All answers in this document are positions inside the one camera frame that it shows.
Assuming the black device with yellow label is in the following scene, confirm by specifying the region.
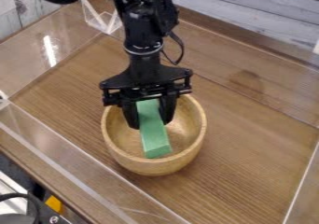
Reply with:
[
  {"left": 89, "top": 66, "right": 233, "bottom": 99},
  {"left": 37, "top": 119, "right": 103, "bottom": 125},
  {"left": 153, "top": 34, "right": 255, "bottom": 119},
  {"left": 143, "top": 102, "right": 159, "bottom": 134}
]
[{"left": 24, "top": 184, "right": 80, "bottom": 224}]

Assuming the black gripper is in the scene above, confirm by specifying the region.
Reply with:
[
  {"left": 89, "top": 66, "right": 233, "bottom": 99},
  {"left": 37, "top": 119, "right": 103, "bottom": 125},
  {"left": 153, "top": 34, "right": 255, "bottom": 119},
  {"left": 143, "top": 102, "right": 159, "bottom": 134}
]
[{"left": 100, "top": 52, "right": 193, "bottom": 130}]

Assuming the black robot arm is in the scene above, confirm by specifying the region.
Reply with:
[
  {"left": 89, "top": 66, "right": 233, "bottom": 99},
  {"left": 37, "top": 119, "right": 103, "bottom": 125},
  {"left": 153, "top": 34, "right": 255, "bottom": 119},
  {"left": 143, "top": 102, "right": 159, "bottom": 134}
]
[{"left": 45, "top": 0, "right": 193, "bottom": 129}]

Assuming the brown wooden bowl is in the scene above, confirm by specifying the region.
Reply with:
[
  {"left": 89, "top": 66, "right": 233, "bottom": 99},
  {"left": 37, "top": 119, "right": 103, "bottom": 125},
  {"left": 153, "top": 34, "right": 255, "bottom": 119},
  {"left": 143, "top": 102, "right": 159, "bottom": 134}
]
[{"left": 101, "top": 95, "right": 207, "bottom": 176}]

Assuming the green rectangular block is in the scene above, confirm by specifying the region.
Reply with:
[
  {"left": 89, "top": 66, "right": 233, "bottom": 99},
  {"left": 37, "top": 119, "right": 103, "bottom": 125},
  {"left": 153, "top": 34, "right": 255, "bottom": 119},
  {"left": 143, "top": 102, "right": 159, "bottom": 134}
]
[{"left": 137, "top": 99, "right": 172, "bottom": 159}]

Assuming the black cable bottom left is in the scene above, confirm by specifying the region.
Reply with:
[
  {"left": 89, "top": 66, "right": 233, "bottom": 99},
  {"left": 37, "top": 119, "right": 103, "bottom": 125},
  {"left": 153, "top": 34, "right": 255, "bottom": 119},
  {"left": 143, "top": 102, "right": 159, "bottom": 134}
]
[{"left": 0, "top": 194, "right": 47, "bottom": 222}]

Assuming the clear acrylic tray wall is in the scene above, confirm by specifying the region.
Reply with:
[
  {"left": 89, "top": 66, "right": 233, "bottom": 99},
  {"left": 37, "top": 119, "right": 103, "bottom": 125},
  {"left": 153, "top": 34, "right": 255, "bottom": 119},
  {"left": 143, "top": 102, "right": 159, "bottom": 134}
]
[{"left": 0, "top": 99, "right": 191, "bottom": 224}]

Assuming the clear acrylic corner bracket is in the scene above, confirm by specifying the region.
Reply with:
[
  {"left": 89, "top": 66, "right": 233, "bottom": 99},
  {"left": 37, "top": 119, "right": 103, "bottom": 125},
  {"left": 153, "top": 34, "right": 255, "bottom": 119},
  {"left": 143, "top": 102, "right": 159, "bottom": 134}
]
[{"left": 81, "top": 0, "right": 121, "bottom": 35}]

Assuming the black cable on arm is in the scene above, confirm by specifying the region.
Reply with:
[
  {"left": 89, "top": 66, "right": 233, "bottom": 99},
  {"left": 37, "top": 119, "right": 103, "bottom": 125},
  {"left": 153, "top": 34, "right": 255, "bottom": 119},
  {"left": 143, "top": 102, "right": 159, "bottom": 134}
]
[{"left": 160, "top": 30, "right": 185, "bottom": 66}]

